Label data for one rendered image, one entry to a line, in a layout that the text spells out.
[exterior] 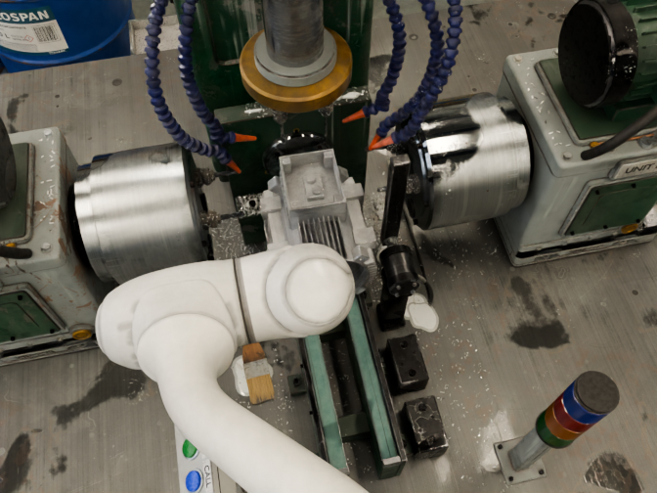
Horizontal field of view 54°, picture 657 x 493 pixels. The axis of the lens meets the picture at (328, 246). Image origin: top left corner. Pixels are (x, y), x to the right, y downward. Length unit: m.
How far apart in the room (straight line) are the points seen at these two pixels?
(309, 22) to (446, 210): 0.45
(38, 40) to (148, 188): 1.62
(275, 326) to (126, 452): 0.69
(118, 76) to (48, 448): 0.98
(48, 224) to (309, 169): 0.46
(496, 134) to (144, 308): 0.75
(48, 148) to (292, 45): 0.51
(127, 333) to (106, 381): 0.69
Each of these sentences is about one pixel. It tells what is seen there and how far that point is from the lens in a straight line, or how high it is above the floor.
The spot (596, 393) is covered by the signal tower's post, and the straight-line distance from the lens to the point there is 0.96.
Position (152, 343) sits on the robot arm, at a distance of 0.69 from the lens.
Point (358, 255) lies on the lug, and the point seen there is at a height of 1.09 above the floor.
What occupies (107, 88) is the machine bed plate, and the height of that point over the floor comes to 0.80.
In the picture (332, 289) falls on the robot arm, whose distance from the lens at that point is 0.67.
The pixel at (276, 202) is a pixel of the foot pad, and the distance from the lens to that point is 1.20.
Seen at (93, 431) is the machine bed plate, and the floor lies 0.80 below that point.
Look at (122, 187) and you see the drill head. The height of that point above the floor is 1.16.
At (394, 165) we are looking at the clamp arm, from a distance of 1.03.
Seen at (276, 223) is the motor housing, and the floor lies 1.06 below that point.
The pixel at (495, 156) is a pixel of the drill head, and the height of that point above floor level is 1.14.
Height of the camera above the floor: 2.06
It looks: 60 degrees down
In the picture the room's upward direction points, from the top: 1 degrees counter-clockwise
